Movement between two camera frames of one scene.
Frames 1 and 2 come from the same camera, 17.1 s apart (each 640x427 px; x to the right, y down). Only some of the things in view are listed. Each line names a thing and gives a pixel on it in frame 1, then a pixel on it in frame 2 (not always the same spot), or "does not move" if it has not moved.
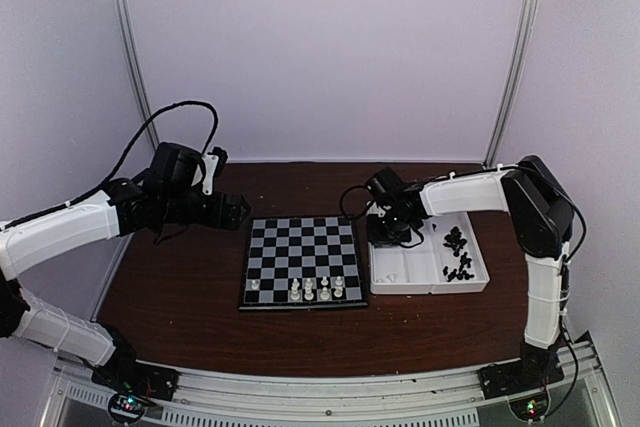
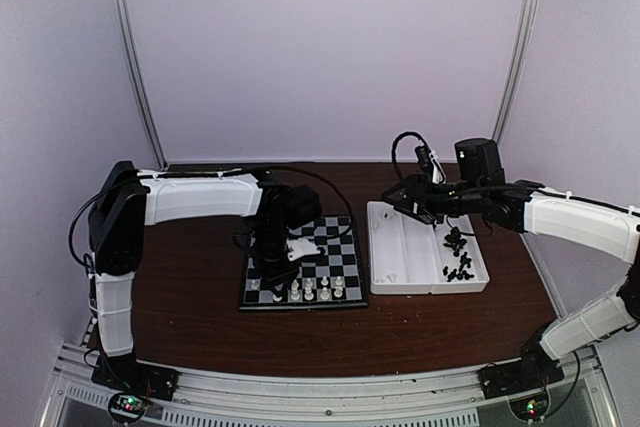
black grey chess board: x=302 y=263 does not move
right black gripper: x=378 y=238 to x=415 y=183
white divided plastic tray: x=448 y=259 does not move
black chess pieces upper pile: x=453 y=240 does not move
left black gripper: x=232 y=220 to x=273 y=277
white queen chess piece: x=308 y=290 does not move
